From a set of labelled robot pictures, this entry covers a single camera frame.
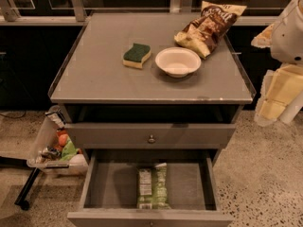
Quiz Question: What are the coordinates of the green jalapeno chip bag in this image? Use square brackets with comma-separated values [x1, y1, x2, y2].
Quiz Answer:
[137, 163, 170, 209]

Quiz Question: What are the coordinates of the open grey middle drawer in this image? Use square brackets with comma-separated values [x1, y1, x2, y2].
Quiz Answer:
[68, 149, 232, 227]

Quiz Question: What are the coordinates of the brown and cream chip bag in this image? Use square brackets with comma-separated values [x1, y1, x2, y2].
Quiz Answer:
[174, 1, 246, 59]

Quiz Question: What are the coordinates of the green cloth in bin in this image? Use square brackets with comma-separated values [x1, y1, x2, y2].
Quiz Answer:
[61, 140, 78, 161]

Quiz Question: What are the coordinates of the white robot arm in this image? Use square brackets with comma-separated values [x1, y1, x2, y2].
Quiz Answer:
[251, 0, 303, 127]

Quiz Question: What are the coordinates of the black wheeled stand leg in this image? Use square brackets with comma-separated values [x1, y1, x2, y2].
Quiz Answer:
[0, 156, 41, 211]

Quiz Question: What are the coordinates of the closed grey top drawer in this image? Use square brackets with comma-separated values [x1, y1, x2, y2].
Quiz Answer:
[65, 123, 236, 149]

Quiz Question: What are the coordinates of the clear plastic storage bin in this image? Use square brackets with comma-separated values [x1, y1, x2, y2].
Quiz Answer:
[27, 105, 88, 175]

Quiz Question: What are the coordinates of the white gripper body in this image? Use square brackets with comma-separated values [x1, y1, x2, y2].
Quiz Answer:
[271, 0, 303, 64]

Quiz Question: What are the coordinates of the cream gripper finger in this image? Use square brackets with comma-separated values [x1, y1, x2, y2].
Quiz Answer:
[254, 63, 303, 127]
[251, 25, 274, 48]

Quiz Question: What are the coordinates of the white paper bowl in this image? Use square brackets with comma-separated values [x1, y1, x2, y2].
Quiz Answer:
[155, 47, 202, 78]

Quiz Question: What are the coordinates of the green and yellow sponge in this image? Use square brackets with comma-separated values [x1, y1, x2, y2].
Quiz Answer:
[123, 44, 152, 69]

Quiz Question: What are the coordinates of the orange round object in bin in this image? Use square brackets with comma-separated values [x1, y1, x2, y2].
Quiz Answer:
[59, 134, 68, 147]

